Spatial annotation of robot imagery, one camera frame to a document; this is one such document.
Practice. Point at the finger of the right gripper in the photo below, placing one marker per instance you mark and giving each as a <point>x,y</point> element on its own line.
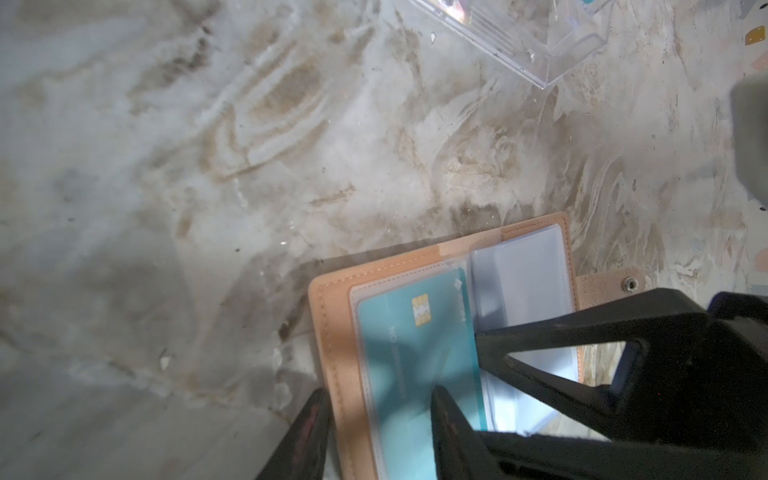
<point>551,457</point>
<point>576,360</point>

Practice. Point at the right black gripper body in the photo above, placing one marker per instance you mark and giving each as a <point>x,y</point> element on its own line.
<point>691,376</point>

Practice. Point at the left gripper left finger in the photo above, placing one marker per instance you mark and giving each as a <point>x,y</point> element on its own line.
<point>301,454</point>

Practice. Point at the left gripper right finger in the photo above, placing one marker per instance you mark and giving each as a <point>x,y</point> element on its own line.
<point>458,450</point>

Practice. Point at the teal card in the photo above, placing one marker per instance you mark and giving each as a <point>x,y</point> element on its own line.
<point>414,337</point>

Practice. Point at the pink leather card holder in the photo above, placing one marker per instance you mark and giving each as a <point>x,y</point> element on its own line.
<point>516,274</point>

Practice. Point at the clear acrylic card stand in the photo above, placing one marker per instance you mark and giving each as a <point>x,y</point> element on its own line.
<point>541,40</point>

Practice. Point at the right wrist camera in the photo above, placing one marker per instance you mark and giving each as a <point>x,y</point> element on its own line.
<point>748,100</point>

